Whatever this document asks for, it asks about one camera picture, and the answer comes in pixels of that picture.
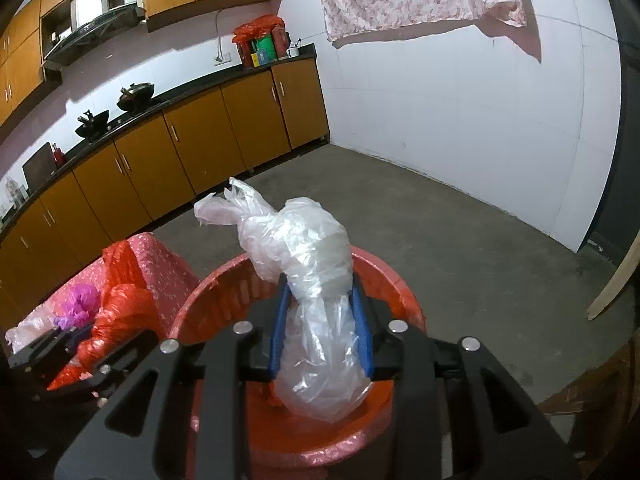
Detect red bottle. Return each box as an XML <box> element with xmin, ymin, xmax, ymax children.
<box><xmin>52</xmin><ymin>144</ymin><xmax>65</xmax><ymax>168</ymax></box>

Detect range hood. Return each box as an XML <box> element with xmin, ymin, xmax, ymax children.
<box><xmin>42</xmin><ymin>3</ymin><xmax>145</xmax><ymax>70</ymax></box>

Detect purple pink plastic bag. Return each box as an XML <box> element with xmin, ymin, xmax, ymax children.
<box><xmin>54</xmin><ymin>284</ymin><xmax>101</xmax><ymax>330</ymax></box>

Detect clear bubble wrap sheet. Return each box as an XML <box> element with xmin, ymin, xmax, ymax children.
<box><xmin>6</xmin><ymin>304</ymin><xmax>56</xmax><ymax>354</ymax></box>

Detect brown lower kitchen cabinets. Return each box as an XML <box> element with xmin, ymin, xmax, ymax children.
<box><xmin>1</xmin><ymin>44</ymin><xmax>329</xmax><ymax>328</ymax></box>

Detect red floral tablecloth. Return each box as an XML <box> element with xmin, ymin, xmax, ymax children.
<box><xmin>4</xmin><ymin>231</ymin><xmax>202</xmax><ymax>356</ymax></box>

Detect red bag with groceries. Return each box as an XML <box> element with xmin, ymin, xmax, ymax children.
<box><xmin>232</xmin><ymin>14</ymin><xmax>291</xmax><ymax>68</ymax></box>

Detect black wok right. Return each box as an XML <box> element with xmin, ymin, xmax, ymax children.
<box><xmin>117</xmin><ymin>82</ymin><xmax>155</xmax><ymax>114</ymax></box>

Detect glass jar on counter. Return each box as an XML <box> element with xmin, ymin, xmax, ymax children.
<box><xmin>6</xmin><ymin>177</ymin><xmax>28</xmax><ymax>207</ymax></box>

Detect dark cutting board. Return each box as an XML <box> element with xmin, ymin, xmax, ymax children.
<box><xmin>23</xmin><ymin>142</ymin><xmax>58</xmax><ymax>195</ymax></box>

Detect large orange plastic bag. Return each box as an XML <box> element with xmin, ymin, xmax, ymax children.
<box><xmin>48</xmin><ymin>240</ymin><xmax>164</xmax><ymax>390</ymax></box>

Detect red plastic basket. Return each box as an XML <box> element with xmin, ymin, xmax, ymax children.
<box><xmin>169</xmin><ymin>246</ymin><xmax>426</xmax><ymax>469</ymax></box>

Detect black wok left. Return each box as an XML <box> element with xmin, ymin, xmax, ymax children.
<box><xmin>75</xmin><ymin>110</ymin><xmax>110</xmax><ymax>141</ymax></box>

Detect black wok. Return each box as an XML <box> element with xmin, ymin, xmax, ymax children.
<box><xmin>117</xmin><ymin>82</ymin><xmax>155</xmax><ymax>114</ymax></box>
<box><xmin>75</xmin><ymin>110</ymin><xmax>110</xmax><ymax>141</ymax></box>

